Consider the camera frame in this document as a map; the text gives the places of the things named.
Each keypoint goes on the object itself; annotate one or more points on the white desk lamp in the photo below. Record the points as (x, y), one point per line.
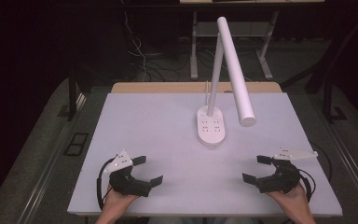
(212, 127)

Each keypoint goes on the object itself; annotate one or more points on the person's right hand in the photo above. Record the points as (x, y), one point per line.
(293, 200)

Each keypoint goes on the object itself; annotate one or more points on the black floor socket plate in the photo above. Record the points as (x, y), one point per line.
(76, 144)

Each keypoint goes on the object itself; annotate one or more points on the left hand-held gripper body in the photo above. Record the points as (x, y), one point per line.
(127, 183)

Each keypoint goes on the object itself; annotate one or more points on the person's left hand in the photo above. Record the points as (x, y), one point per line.
(115, 200)

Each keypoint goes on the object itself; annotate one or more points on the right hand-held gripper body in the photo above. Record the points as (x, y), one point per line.
(281, 180)

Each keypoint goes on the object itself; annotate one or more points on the wooden table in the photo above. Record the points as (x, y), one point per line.
(155, 87)

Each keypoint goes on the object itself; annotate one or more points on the black metal stand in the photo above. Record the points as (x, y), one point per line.
(327, 96)
(72, 96)

